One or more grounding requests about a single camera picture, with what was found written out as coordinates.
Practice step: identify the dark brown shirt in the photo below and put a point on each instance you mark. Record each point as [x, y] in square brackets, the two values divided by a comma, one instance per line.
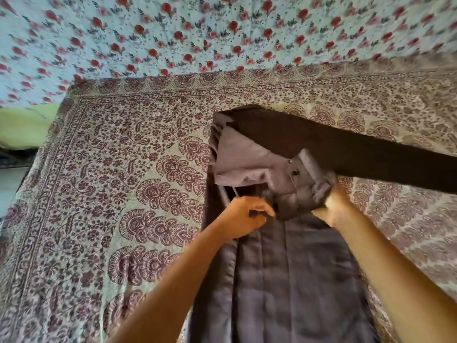
[285, 264]

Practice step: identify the red rose floral sheet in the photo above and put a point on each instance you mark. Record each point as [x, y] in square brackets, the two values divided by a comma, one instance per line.
[178, 32]

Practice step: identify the bed with maroon patterned cover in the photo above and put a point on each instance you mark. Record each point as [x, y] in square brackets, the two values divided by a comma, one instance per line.
[107, 175]

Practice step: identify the person's left hand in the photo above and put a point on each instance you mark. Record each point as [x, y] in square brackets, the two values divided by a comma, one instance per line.
[239, 217]

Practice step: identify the person's right forearm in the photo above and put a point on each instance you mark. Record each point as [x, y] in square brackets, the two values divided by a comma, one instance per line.
[400, 282]

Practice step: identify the person's right hand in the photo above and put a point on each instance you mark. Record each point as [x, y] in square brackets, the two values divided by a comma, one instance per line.
[333, 208]

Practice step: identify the person's left forearm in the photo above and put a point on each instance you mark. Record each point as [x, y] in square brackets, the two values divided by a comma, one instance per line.
[171, 292]

